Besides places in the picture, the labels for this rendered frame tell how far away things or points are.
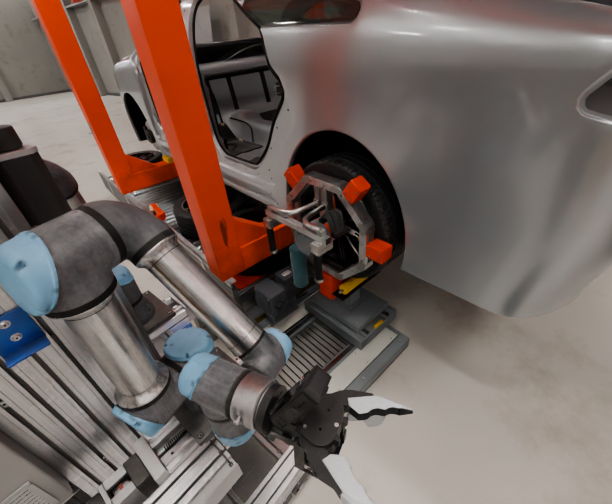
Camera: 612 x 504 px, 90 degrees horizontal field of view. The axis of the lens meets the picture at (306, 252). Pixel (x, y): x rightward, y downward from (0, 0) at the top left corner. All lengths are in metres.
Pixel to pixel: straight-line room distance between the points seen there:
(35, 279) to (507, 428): 1.95
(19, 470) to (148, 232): 0.62
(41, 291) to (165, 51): 1.12
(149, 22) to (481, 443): 2.27
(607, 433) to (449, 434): 0.73
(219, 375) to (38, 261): 0.30
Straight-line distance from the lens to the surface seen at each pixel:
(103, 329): 0.67
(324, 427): 0.47
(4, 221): 0.77
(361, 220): 1.36
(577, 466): 2.07
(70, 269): 0.58
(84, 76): 3.38
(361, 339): 1.95
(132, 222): 0.62
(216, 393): 0.52
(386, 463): 1.79
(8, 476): 1.02
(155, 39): 1.49
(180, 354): 0.86
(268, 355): 0.66
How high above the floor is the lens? 1.67
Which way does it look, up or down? 35 degrees down
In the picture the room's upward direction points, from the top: 6 degrees counter-clockwise
